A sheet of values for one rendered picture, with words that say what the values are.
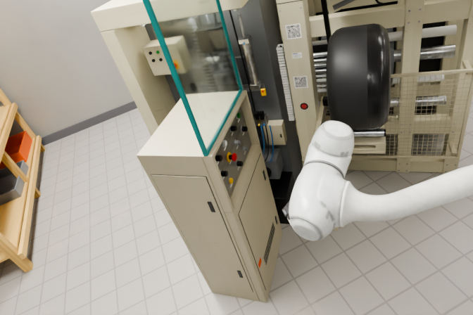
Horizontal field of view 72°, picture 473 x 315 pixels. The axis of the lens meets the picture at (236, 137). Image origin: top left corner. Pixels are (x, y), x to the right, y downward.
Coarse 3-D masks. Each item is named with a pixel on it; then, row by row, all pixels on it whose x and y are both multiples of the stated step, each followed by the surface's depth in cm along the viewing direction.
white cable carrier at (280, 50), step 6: (276, 48) 174; (282, 48) 173; (282, 54) 175; (282, 60) 177; (282, 66) 181; (282, 72) 182; (282, 78) 184; (288, 78) 185; (288, 84) 186; (288, 90) 188; (288, 96) 191; (288, 102) 193; (288, 108) 196; (288, 114) 198; (294, 114) 201
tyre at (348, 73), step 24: (336, 48) 159; (360, 48) 154; (384, 48) 152; (336, 72) 157; (360, 72) 152; (384, 72) 151; (336, 96) 160; (360, 96) 155; (384, 96) 154; (336, 120) 170; (360, 120) 165; (384, 120) 166
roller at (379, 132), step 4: (356, 132) 183; (360, 132) 182; (364, 132) 181; (368, 132) 180; (372, 132) 180; (376, 132) 179; (380, 132) 178; (384, 132) 177; (356, 136) 184; (360, 136) 183; (364, 136) 182; (368, 136) 182; (372, 136) 181; (376, 136) 180; (380, 136) 180; (384, 136) 179
